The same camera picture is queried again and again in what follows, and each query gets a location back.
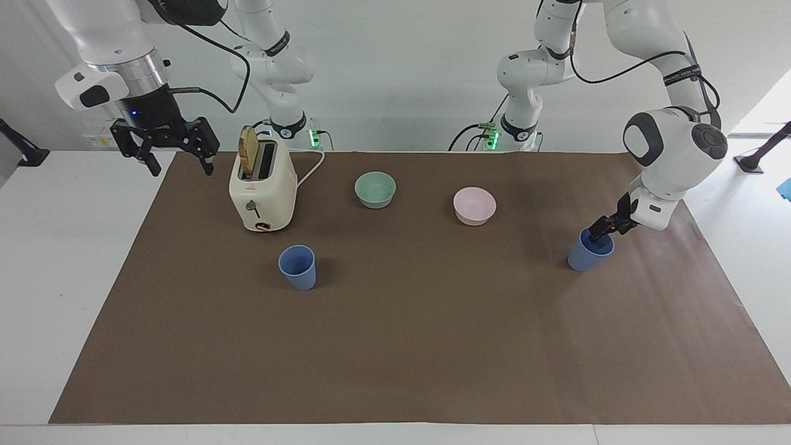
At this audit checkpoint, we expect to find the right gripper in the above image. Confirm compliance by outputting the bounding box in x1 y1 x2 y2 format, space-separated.
109 84 221 179

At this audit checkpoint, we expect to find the blue cup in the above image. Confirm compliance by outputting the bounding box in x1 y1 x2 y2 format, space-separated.
277 245 317 292
567 228 615 273

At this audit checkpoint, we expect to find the toast slice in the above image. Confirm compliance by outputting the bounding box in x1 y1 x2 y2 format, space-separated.
239 125 260 177

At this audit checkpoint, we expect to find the cream white toaster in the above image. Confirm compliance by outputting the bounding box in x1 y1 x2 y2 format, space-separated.
229 133 299 234

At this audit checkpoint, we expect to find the black stand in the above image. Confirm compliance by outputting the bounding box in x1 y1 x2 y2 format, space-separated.
0 117 51 168
733 121 791 174

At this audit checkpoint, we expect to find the green bowl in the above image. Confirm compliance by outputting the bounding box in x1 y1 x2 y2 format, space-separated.
354 171 397 210

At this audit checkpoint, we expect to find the pink bowl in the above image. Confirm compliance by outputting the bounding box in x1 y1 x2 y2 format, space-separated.
453 187 497 226

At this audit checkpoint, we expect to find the black cable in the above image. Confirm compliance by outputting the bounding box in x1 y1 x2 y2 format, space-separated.
449 93 511 153
162 15 252 114
567 28 722 130

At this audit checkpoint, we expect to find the white toaster cable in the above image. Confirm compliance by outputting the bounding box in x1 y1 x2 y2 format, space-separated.
295 148 326 187

